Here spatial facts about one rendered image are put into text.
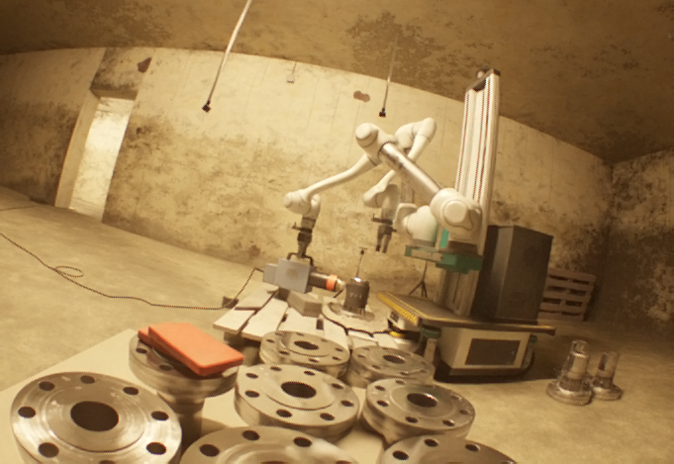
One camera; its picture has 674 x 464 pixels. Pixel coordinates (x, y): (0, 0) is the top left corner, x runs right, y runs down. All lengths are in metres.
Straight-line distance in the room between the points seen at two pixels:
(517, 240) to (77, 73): 6.82
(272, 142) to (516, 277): 3.47
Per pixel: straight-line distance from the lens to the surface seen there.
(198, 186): 4.49
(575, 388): 1.84
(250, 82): 4.77
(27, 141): 7.24
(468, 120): 2.16
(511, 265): 1.75
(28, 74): 8.25
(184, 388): 0.67
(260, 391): 0.66
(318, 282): 1.86
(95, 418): 0.57
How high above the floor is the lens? 0.58
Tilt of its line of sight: 5 degrees up
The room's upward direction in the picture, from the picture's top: 12 degrees clockwise
